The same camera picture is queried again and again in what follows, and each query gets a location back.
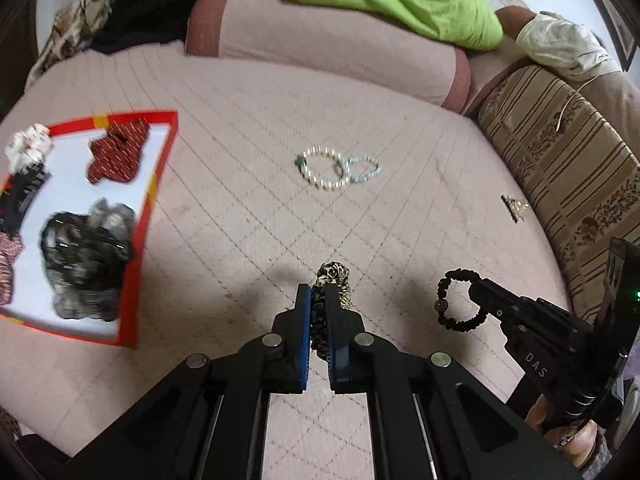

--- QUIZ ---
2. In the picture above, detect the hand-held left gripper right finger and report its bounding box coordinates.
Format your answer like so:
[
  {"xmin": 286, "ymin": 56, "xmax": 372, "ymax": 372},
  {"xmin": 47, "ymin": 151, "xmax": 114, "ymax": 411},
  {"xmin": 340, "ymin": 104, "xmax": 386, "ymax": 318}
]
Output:
[{"xmin": 326, "ymin": 284, "xmax": 583, "ymax": 480}]

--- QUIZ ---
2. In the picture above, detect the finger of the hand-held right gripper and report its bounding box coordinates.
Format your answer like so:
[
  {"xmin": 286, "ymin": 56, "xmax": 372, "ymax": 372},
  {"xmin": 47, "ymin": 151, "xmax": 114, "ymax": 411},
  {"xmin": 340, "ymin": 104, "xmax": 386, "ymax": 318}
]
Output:
[
  {"xmin": 468, "ymin": 279, "xmax": 524, "ymax": 314},
  {"xmin": 474, "ymin": 300, "xmax": 512, "ymax": 334}
]

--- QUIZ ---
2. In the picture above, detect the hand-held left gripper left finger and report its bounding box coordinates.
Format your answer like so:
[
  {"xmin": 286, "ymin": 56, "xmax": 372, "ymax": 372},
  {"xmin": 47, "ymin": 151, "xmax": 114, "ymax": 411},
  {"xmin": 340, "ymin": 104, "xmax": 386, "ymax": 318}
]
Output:
[{"xmin": 57, "ymin": 284, "xmax": 313, "ymax": 480}]

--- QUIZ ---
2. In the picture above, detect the thin black scrunchie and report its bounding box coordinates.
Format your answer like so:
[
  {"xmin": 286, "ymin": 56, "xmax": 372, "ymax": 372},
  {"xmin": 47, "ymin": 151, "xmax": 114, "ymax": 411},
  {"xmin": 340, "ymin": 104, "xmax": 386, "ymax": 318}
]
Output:
[{"xmin": 437, "ymin": 270, "xmax": 491, "ymax": 332}]

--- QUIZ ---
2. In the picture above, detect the leopard print scrunchie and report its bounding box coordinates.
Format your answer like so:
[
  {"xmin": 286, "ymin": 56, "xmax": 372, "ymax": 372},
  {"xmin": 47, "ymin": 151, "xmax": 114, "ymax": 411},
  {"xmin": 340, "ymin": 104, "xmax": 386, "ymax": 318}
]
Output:
[{"xmin": 310, "ymin": 261, "xmax": 356, "ymax": 356}]

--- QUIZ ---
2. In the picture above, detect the grey black organza scrunchie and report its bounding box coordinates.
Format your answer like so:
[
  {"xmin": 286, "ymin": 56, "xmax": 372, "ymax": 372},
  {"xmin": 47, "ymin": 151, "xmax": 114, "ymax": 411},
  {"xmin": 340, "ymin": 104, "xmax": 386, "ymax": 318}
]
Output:
[{"xmin": 40, "ymin": 199, "xmax": 138, "ymax": 321}]

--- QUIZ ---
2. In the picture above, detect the red polka dot scrunchie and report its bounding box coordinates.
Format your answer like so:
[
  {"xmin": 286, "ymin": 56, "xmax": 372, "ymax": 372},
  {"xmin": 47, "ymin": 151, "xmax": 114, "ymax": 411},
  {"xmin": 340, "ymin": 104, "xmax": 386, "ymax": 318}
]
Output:
[{"xmin": 86, "ymin": 119, "xmax": 151, "ymax": 184}]

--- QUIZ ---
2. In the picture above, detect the red cardboard box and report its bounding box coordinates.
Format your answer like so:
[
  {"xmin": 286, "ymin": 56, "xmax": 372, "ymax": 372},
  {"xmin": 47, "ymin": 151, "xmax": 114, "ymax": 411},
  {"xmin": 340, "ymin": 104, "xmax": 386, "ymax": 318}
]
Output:
[{"xmin": 0, "ymin": 109, "xmax": 179, "ymax": 348}]

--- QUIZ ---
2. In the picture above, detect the red plaid scrunchie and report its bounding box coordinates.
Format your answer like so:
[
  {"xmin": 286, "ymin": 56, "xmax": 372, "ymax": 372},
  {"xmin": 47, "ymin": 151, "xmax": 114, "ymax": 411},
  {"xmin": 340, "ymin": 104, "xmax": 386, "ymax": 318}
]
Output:
[{"xmin": 0, "ymin": 232, "xmax": 24, "ymax": 306}]

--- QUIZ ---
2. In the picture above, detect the black hair comb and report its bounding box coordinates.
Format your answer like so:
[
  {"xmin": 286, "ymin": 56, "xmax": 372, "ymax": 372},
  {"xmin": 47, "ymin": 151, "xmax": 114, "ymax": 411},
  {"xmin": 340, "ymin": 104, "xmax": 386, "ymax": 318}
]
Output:
[{"xmin": 0, "ymin": 167, "xmax": 52, "ymax": 233}]

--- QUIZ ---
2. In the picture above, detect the white cherry print scrunchie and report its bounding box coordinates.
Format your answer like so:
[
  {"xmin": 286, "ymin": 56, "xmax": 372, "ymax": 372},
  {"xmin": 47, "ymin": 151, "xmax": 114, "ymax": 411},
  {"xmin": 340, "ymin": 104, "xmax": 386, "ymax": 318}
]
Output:
[{"xmin": 5, "ymin": 124, "xmax": 53, "ymax": 171}]

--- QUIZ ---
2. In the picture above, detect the person's right hand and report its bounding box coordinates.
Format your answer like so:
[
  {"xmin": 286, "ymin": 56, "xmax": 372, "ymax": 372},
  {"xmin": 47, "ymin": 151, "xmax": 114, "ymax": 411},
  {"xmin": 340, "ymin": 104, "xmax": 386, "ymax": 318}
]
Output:
[{"xmin": 525, "ymin": 395, "xmax": 613, "ymax": 471}]

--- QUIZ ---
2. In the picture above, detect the gold hair clip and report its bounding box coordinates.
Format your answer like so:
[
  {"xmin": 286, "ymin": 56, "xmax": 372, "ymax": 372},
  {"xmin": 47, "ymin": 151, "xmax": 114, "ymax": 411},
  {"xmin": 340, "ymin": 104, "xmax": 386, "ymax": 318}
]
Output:
[{"xmin": 501, "ymin": 194, "xmax": 531, "ymax": 222}]

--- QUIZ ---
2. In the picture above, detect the striped brown cushion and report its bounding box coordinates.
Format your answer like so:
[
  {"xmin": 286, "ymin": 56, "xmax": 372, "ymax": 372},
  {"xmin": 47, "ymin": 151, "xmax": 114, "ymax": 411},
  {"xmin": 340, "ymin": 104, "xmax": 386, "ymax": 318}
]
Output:
[{"xmin": 477, "ymin": 65, "xmax": 640, "ymax": 326}]

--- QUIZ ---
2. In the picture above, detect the pink bolster pillow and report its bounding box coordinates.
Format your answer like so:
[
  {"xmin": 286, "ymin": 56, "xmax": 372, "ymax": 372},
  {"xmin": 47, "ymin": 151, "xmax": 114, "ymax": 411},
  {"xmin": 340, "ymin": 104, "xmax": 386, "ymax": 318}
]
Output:
[{"xmin": 186, "ymin": 0, "xmax": 472, "ymax": 111}]

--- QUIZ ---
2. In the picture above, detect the black cloth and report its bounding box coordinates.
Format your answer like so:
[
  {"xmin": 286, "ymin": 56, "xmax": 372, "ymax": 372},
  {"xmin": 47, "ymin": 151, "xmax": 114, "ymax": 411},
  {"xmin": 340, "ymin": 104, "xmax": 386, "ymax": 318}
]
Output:
[{"xmin": 92, "ymin": 0, "xmax": 251, "ymax": 53}]

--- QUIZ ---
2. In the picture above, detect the floral print cloth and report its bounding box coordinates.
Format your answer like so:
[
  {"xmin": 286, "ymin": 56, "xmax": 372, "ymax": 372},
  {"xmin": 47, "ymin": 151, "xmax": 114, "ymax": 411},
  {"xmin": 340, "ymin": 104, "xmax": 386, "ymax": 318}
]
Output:
[{"xmin": 27, "ymin": 0, "xmax": 126, "ymax": 86}]

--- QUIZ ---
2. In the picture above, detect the white pearl bracelet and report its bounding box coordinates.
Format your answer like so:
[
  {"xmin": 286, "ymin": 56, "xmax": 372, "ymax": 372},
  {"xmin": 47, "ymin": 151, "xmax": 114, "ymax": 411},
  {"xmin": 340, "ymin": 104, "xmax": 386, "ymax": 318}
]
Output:
[{"xmin": 296, "ymin": 146, "xmax": 351, "ymax": 191}]

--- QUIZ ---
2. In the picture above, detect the light blue bead bracelet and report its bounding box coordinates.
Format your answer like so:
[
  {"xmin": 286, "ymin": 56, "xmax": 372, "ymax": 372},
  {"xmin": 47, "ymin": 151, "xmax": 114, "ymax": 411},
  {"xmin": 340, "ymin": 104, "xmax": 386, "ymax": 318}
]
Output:
[{"xmin": 340, "ymin": 155, "xmax": 383, "ymax": 183}]

